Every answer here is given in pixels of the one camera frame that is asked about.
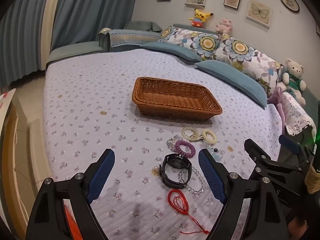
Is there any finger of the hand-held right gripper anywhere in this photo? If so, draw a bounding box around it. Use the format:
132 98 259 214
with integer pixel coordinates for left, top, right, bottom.
278 125 316 160
244 138 304 178

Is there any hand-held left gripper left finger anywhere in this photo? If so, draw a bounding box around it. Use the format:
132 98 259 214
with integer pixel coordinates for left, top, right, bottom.
25 148 116 240

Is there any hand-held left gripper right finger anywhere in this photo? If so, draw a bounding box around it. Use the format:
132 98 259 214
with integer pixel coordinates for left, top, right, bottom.
198 148 290 240

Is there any large clear bead bracelet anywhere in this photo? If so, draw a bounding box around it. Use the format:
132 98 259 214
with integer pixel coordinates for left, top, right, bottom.
178 167 206 195

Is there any black wrist watch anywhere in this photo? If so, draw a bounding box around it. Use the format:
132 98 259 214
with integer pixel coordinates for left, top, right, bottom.
159 154 193 189

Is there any cream spiral hair tie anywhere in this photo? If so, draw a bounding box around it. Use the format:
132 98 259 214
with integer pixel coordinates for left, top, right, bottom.
201 129 217 145

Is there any red string bracelet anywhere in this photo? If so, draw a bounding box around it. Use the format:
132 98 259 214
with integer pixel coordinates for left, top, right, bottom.
168 189 210 235

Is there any purple spiral hair tie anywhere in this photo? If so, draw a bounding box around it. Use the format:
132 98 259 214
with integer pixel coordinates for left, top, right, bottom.
174 141 196 158

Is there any white pearl bracelet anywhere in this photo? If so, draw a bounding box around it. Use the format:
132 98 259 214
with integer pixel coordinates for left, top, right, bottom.
181 126 199 140

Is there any clear crystal bracelet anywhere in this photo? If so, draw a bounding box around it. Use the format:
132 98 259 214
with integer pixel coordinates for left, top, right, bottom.
166 134 182 153

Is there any brown wicker basket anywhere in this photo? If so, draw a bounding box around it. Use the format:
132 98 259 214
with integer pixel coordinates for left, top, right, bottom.
132 77 223 120

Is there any floral quilted cover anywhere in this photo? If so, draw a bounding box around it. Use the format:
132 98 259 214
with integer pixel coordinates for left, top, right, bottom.
281 92 317 135

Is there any purple cloth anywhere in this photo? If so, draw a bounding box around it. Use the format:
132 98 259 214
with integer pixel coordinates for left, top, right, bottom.
267 87 285 125

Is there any orange cloth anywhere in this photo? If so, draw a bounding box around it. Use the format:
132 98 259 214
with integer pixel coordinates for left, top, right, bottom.
64 204 84 240

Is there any floral quilted bedspread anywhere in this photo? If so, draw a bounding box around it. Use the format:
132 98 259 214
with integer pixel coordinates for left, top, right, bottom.
42 49 283 240

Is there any white teddy bear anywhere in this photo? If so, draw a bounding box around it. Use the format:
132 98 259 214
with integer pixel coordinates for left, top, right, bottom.
276 58 307 107

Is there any blue flat pillow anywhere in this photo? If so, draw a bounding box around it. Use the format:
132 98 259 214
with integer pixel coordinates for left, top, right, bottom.
140 41 203 63
195 60 268 109

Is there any floral print pillow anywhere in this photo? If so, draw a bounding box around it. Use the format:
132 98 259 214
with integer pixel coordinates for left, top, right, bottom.
216 34 285 98
157 26 223 60

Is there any white printed booklet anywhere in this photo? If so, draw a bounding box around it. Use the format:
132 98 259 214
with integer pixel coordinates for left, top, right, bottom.
0 88 17 120

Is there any pink plush toy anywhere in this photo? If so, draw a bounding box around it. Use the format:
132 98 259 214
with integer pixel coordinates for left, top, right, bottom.
216 18 233 34

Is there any butterfly canvas picture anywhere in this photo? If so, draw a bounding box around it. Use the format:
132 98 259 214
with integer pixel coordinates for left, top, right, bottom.
246 0 272 29

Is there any striped blue folded blanket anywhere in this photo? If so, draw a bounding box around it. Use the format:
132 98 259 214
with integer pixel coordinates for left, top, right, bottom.
99 29 162 53

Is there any round framed picture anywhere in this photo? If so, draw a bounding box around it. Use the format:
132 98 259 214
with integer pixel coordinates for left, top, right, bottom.
279 0 300 13

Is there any teal bed headboard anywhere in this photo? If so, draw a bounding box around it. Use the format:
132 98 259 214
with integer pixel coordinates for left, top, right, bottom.
172 24 218 34

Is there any yellow plush toy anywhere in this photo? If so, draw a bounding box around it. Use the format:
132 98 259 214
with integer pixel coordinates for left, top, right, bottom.
189 8 214 28

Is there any grey-green folded cloth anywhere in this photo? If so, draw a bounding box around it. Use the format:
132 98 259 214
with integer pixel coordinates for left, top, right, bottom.
124 21 162 33

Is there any blue curtain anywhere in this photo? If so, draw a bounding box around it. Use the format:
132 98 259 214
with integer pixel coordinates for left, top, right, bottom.
51 0 140 48
0 0 55 88

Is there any cream curtain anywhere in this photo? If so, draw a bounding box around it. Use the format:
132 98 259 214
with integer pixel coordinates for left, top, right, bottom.
41 0 67 55

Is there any beige rope-wrapped post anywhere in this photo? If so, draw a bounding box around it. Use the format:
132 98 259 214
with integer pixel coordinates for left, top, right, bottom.
304 166 320 194

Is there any teal bed frame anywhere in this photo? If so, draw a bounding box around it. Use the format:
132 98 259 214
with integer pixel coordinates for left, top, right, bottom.
46 41 110 70

